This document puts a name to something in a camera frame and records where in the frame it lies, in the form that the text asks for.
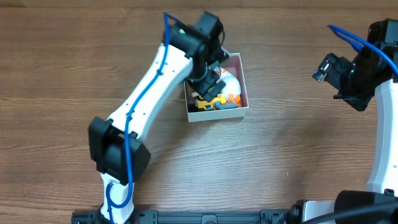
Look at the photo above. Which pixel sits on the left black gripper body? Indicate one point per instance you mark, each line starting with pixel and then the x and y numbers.
pixel 210 88

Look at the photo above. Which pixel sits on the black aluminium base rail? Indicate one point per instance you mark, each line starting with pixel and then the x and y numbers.
pixel 265 216

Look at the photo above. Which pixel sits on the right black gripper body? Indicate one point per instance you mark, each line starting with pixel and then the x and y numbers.
pixel 347 97

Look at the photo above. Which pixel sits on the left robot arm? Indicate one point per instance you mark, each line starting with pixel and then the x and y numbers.
pixel 188 53

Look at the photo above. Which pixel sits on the white plush duck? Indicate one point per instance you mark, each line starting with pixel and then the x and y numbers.
pixel 232 89

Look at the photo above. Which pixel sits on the white cardboard box pink inside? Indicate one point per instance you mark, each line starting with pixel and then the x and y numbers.
pixel 234 66

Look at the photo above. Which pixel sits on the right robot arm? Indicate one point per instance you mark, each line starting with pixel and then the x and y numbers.
pixel 372 74

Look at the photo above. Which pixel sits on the yellow toy excavator truck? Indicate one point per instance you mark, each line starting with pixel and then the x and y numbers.
pixel 220 102

